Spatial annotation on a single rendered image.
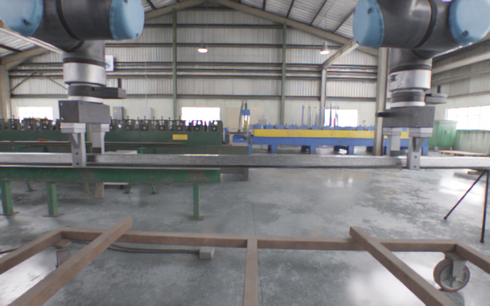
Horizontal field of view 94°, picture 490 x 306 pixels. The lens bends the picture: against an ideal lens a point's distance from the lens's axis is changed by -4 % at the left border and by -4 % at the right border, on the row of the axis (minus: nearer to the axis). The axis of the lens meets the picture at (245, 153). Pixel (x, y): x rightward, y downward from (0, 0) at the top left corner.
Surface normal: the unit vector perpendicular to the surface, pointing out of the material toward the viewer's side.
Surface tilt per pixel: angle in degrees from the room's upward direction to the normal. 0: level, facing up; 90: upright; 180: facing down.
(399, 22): 115
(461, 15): 90
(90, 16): 122
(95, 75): 91
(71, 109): 90
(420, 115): 90
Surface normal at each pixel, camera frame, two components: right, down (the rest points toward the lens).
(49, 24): -0.05, 0.74
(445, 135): 0.00, 0.18
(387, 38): 0.00, 0.92
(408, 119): -1.00, -0.01
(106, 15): -0.04, 0.56
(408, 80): -0.59, 0.08
